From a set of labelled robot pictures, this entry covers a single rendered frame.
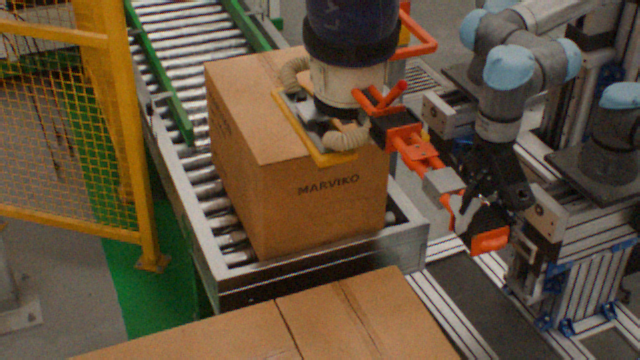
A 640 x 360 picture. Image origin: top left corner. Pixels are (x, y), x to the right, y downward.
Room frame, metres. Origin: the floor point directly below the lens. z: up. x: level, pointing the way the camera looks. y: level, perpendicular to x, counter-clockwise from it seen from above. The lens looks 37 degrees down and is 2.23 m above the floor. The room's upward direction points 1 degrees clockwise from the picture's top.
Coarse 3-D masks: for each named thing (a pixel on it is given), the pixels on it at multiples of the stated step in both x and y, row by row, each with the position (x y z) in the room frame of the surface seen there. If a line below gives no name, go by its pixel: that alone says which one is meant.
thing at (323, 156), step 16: (272, 96) 1.73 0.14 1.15; (288, 96) 1.71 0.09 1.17; (304, 96) 1.67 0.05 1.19; (288, 112) 1.64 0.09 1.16; (304, 128) 1.56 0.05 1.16; (320, 128) 1.53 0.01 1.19; (336, 128) 1.57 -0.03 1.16; (304, 144) 1.52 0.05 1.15; (320, 144) 1.50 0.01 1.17; (320, 160) 1.44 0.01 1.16; (336, 160) 1.45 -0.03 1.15; (352, 160) 1.47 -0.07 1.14
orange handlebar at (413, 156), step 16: (400, 16) 1.94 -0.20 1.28; (416, 32) 1.86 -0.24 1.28; (416, 48) 1.76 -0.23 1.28; (432, 48) 1.78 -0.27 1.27; (368, 112) 1.48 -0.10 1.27; (400, 144) 1.35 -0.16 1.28; (416, 144) 1.34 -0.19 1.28; (416, 160) 1.29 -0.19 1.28; (432, 160) 1.29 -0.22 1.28; (448, 208) 1.15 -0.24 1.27; (496, 240) 1.05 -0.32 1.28
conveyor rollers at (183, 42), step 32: (160, 0) 3.57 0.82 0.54; (192, 0) 3.59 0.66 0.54; (160, 32) 3.22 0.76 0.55; (192, 32) 3.26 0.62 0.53; (224, 32) 3.24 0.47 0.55; (192, 64) 2.98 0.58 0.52; (192, 96) 2.70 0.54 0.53; (192, 160) 2.25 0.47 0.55; (224, 192) 2.10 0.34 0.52; (224, 224) 1.92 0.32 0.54; (384, 224) 1.95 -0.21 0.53; (224, 256) 1.76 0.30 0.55; (256, 256) 1.77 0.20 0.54
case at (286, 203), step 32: (224, 64) 2.24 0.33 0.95; (256, 64) 2.25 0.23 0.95; (224, 96) 2.05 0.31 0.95; (256, 96) 2.05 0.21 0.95; (224, 128) 2.04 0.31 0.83; (256, 128) 1.88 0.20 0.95; (288, 128) 1.88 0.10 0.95; (352, 128) 1.89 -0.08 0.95; (224, 160) 2.07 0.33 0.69; (256, 160) 1.73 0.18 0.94; (288, 160) 1.73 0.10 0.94; (384, 160) 1.84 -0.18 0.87; (256, 192) 1.74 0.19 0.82; (288, 192) 1.73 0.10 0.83; (320, 192) 1.77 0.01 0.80; (352, 192) 1.81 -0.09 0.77; (384, 192) 1.85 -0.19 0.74; (256, 224) 1.75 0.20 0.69; (288, 224) 1.73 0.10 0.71; (320, 224) 1.77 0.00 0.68; (352, 224) 1.81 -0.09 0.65
